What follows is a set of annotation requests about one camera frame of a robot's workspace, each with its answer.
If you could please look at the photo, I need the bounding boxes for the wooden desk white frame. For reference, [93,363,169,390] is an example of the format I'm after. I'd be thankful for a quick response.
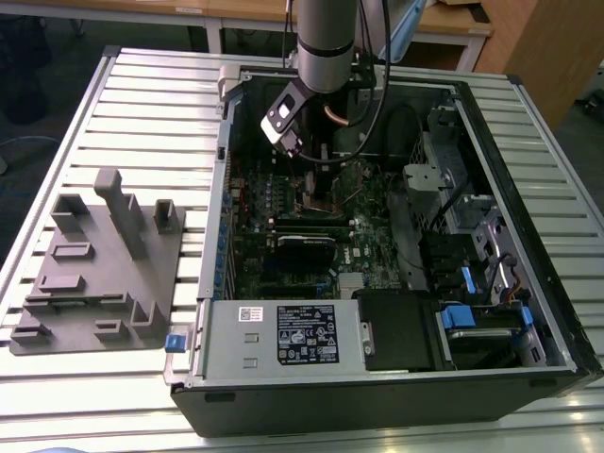
[207,0,495,72]
[0,0,211,53]

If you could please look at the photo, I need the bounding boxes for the black RAM slot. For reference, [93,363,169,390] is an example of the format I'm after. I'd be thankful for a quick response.
[276,230,355,240]
[275,215,356,224]
[275,221,356,228]
[276,226,355,234]

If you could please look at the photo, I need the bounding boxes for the blue floor cable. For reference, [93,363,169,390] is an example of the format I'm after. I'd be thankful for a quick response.
[0,134,65,155]

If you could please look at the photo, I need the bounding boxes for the wooden cabinet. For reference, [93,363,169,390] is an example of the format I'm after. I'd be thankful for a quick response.
[490,0,604,131]

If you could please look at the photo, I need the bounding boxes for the silver power supply unit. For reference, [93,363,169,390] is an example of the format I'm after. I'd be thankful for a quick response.
[191,297,370,379]

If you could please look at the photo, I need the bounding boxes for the black plastic cable holder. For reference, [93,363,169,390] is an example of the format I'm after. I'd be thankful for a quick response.
[418,230,483,292]

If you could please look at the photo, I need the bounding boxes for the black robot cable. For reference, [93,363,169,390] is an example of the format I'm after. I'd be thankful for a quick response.
[346,0,381,159]
[301,0,395,166]

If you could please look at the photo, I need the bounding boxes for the grey case hinge block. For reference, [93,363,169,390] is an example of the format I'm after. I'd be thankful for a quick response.
[217,64,252,103]

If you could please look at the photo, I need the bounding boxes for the CPU socket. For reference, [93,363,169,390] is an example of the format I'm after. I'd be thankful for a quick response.
[292,175,349,220]

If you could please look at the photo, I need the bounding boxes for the green motherboard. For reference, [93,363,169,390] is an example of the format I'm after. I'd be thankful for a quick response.
[226,155,412,301]

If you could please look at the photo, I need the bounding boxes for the silver drive cage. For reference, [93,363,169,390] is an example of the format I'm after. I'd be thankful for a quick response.
[402,103,501,237]

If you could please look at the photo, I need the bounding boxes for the black case cable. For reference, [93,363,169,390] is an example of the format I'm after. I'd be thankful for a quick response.
[431,186,471,237]

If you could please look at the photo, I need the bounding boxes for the grey parts rack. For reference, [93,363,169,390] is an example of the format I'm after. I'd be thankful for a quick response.
[8,168,188,358]

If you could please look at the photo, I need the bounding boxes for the small silver chipset heatsink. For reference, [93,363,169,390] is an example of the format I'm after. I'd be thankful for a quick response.
[339,272,370,290]

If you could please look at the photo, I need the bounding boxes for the coloured wire bundle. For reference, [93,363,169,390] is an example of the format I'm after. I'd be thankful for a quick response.
[499,277,529,308]

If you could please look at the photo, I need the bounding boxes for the copper coloured tube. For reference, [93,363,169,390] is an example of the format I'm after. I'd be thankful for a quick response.
[322,104,353,129]

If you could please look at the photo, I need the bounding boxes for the black drive bay block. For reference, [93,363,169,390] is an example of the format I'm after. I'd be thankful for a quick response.
[352,290,457,373]

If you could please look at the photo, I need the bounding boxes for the black graphics card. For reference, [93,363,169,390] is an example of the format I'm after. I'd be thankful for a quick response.
[276,233,339,278]

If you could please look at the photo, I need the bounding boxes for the blue disk carrier handle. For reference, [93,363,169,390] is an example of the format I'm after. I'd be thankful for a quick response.
[439,305,477,332]

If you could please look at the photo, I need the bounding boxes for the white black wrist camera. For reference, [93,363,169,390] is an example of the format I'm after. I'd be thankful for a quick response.
[260,77,316,158]

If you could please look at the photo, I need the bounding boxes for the thin grey cable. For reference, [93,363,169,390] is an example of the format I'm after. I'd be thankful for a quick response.
[281,0,292,70]

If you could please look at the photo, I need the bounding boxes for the black office chair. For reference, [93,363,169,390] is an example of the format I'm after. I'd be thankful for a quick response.
[0,13,54,126]

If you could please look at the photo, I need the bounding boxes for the black PC case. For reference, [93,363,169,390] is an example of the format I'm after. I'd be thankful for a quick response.
[168,65,604,438]

